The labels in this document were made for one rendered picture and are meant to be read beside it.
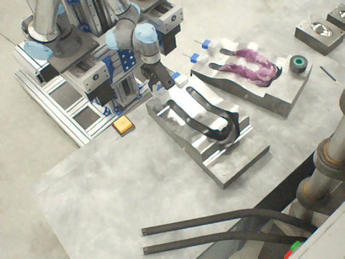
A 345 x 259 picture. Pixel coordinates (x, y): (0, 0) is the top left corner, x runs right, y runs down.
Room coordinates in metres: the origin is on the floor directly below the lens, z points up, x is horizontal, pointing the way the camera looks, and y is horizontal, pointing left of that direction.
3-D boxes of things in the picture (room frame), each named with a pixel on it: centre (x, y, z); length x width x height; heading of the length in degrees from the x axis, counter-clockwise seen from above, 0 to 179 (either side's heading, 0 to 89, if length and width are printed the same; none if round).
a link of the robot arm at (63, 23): (1.26, 0.40, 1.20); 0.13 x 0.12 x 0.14; 162
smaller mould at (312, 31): (1.21, -0.84, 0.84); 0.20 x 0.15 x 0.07; 29
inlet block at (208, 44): (1.28, -0.25, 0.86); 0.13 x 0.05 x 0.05; 46
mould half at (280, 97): (1.05, -0.41, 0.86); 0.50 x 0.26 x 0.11; 46
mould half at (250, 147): (0.81, -0.14, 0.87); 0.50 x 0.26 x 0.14; 29
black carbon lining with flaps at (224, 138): (0.82, -0.14, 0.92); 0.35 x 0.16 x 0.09; 29
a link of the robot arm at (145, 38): (1.00, 0.03, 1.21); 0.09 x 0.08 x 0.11; 72
